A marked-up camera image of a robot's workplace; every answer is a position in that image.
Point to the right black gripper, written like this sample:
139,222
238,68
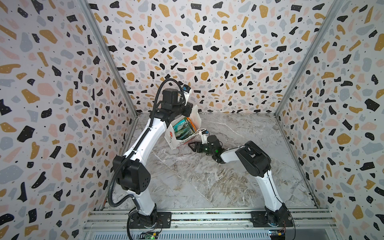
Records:
202,144

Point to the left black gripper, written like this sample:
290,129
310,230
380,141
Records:
188,107

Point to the orange pink candy packet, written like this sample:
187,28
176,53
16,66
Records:
191,126

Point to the white paper bag with flower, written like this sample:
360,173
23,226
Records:
170,134

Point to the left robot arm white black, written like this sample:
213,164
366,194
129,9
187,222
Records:
117,194

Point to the green candy packet in bag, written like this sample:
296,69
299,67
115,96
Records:
181,130

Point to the green circuit board left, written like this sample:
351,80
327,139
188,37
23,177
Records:
149,235

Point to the circuit board right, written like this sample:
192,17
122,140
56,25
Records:
277,235

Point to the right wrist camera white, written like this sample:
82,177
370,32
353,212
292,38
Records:
204,136

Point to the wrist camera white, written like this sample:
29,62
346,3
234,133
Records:
204,136
186,92

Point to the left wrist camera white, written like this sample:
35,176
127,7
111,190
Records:
186,92

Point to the left aluminium corner post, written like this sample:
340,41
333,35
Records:
84,6

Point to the aluminium corner post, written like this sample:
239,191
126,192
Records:
331,15
84,6

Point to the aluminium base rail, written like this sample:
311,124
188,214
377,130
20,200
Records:
216,224

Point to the right aluminium corner post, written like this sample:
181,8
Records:
331,15

